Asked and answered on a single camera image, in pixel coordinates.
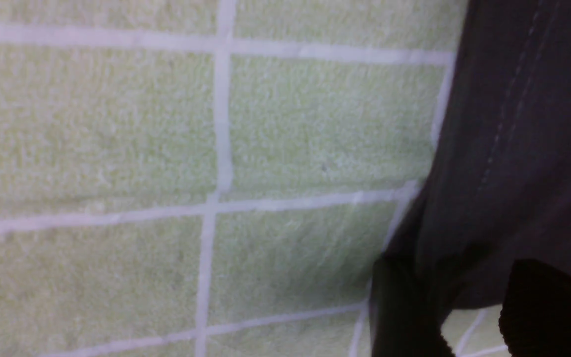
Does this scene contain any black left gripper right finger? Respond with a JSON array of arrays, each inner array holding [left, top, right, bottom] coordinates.
[[499, 259, 571, 357]]

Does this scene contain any dark gray long-sleeved shirt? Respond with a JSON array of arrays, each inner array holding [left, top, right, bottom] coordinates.
[[388, 0, 571, 309]]

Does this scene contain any light green checkered table mat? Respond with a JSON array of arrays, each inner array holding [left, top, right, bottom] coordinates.
[[0, 0, 571, 357]]

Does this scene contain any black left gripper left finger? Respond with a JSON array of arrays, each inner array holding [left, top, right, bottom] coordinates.
[[370, 256, 455, 357]]

